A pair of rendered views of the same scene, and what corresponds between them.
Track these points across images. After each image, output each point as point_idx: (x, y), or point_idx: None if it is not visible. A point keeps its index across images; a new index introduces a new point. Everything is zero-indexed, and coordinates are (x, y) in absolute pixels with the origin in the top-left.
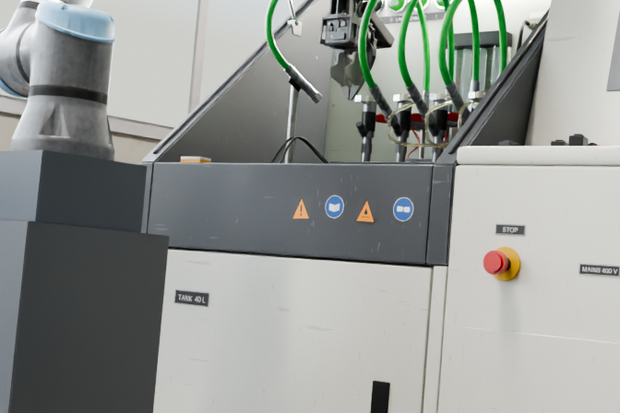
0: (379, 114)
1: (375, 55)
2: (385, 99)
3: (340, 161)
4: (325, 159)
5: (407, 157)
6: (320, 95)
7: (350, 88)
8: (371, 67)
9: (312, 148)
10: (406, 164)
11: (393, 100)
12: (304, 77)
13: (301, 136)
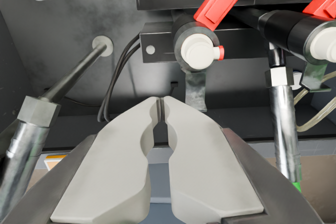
0: (217, 24)
1: (303, 206)
2: (297, 134)
3: (164, 62)
4: (123, 55)
5: None
6: (53, 114)
7: (155, 116)
8: (251, 151)
9: (115, 83)
10: (318, 154)
11: (300, 85)
12: (16, 187)
13: (107, 110)
